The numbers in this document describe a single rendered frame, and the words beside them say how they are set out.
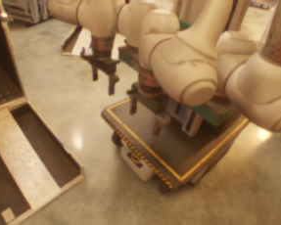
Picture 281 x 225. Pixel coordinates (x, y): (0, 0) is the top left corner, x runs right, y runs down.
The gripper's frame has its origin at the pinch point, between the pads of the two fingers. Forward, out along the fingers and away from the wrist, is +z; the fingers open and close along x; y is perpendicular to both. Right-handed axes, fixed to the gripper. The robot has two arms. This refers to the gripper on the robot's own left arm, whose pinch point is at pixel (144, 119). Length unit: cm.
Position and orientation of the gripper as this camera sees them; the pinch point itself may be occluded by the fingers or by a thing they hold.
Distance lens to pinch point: 73.3
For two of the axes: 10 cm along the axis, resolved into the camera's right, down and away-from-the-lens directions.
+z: -1.1, 7.4, 6.6
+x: 6.5, 5.6, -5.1
